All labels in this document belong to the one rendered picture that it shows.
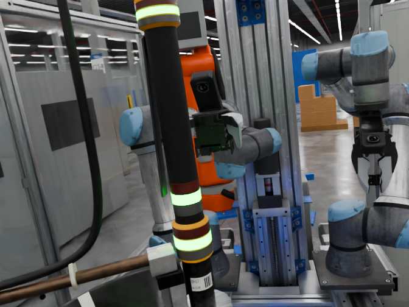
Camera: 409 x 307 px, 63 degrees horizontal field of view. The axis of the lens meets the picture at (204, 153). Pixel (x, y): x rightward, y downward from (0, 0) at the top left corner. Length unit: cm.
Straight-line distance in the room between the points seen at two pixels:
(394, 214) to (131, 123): 84
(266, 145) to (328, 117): 879
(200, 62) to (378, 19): 266
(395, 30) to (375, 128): 138
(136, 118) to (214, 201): 344
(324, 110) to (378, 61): 884
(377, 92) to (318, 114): 884
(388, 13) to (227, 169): 154
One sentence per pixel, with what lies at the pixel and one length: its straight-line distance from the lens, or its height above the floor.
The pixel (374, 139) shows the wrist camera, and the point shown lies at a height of 157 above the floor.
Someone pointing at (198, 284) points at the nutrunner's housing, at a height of 151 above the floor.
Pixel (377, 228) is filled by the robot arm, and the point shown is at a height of 122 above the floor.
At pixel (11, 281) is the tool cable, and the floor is 156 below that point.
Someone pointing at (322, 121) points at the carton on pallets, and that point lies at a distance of 969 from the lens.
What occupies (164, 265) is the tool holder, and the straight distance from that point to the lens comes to 40.
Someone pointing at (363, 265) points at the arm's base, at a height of 107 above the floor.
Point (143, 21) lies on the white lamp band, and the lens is 36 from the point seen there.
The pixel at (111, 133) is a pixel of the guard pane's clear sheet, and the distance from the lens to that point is 151.
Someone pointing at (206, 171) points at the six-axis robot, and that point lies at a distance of 436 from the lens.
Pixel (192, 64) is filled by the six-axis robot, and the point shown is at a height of 196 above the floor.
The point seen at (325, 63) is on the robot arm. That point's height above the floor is 173.
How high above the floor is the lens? 173
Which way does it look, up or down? 12 degrees down
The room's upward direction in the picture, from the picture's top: 8 degrees counter-clockwise
